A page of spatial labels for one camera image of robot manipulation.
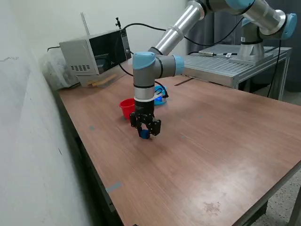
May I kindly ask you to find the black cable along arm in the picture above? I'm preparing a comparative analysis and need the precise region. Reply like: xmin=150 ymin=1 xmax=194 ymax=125
xmin=115 ymin=16 xmax=245 ymax=98

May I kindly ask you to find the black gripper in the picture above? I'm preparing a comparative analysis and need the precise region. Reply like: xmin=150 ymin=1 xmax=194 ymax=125
xmin=129 ymin=100 xmax=162 ymax=139

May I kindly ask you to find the silver microwave oven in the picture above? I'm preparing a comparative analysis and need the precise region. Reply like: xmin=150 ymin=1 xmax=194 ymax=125
xmin=58 ymin=28 xmax=132 ymax=76

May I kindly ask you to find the aluminium robot base table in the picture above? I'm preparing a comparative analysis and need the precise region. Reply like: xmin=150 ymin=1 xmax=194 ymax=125
xmin=181 ymin=44 xmax=292 ymax=101

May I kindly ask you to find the silver connector cable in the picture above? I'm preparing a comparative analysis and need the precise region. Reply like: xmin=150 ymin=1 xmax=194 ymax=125
xmin=188 ymin=50 xmax=238 ymax=57

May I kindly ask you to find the clear acrylic microwave stand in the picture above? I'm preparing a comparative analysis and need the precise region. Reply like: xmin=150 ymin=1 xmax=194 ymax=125
xmin=76 ymin=60 xmax=129 ymax=89

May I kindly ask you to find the wooden stick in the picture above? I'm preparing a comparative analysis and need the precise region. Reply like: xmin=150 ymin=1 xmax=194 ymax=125
xmin=87 ymin=74 xmax=118 ymax=85
xmin=92 ymin=79 xmax=114 ymax=87

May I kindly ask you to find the long grey tape piece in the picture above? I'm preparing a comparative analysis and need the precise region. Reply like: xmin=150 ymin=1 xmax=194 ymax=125
xmin=105 ymin=181 xmax=122 ymax=194

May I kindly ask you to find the black tape strip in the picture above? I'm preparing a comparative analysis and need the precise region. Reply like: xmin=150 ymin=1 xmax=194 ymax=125
xmin=174 ymin=79 xmax=195 ymax=87

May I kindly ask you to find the silver blue-jointed robot arm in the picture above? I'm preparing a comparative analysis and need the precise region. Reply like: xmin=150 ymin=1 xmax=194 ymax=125
xmin=132 ymin=0 xmax=297 ymax=102

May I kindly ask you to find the red plastic bin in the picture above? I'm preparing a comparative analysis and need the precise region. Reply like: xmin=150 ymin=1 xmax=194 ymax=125
xmin=119 ymin=98 xmax=136 ymax=118

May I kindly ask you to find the white thin rod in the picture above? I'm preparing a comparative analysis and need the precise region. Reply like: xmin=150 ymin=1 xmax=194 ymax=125
xmin=80 ymin=12 xmax=91 ymax=36

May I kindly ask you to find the light blue plastic bin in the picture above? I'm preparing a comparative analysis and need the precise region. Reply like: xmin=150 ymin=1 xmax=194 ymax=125
xmin=154 ymin=85 xmax=168 ymax=106

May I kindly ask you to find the blue cube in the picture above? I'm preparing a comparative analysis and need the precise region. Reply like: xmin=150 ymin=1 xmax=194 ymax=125
xmin=138 ymin=129 xmax=151 ymax=140

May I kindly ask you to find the black hanging cable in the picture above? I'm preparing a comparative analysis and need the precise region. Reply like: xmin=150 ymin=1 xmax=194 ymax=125
xmin=265 ymin=39 xmax=282 ymax=97

